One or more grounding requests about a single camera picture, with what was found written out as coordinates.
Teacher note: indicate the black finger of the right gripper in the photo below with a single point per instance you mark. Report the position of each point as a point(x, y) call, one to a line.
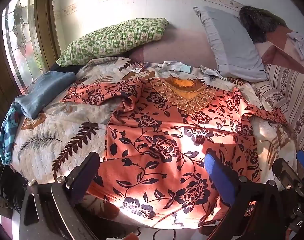
point(286, 175)

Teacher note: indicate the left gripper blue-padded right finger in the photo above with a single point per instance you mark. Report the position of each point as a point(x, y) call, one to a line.
point(255, 206)

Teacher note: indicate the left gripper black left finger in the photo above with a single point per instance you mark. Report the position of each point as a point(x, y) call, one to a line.
point(67, 191)

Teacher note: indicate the orange floral blouse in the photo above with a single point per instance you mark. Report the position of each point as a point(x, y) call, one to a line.
point(156, 141)

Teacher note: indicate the white leaf-print blanket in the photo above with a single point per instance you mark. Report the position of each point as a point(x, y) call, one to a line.
point(65, 132)

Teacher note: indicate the striped beige pillow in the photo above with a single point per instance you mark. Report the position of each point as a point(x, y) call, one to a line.
point(284, 89)

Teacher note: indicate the teal patterned cloth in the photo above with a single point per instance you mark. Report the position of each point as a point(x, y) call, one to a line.
point(8, 131)

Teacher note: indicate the folded blue towel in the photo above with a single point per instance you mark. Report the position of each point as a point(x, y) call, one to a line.
point(46, 88)

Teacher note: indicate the pink brown patchwork quilt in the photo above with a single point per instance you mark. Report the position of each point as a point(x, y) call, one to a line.
point(279, 50)

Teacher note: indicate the grey-blue pillow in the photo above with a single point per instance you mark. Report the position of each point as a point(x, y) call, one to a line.
point(235, 53)

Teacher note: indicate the grey crumpled cloth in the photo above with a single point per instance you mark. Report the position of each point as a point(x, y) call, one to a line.
point(211, 72)

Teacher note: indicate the small pen and wrapper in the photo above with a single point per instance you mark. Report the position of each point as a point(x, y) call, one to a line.
point(138, 67)

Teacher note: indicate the dark fuzzy cushion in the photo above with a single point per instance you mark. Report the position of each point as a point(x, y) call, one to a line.
point(258, 22)

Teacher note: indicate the green checkered pillow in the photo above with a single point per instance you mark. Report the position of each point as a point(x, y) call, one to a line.
point(113, 40)

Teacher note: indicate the white glove with teal cuff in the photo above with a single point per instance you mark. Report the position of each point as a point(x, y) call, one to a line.
point(175, 66)

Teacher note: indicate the stained glass window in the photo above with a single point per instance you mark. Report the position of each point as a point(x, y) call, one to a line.
point(21, 43)

